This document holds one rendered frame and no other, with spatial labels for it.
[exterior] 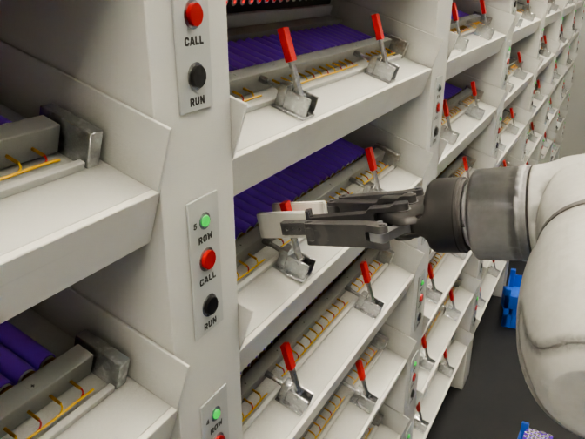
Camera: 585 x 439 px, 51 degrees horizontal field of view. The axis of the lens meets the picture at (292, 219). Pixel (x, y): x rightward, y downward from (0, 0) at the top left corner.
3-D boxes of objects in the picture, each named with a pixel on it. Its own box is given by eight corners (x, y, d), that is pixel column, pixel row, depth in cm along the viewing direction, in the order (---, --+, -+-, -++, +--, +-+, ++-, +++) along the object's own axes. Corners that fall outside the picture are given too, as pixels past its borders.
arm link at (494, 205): (542, 240, 62) (483, 241, 65) (536, 153, 59) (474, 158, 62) (529, 277, 54) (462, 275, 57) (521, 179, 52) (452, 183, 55)
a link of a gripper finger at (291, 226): (326, 231, 66) (314, 241, 63) (286, 232, 68) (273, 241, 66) (324, 218, 65) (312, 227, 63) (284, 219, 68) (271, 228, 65)
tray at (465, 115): (490, 123, 168) (513, 75, 161) (428, 185, 118) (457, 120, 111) (424, 94, 174) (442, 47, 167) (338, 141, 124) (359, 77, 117)
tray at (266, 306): (413, 199, 110) (433, 153, 106) (229, 383, 60) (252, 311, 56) (319, 153, 116) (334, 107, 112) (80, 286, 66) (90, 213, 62)
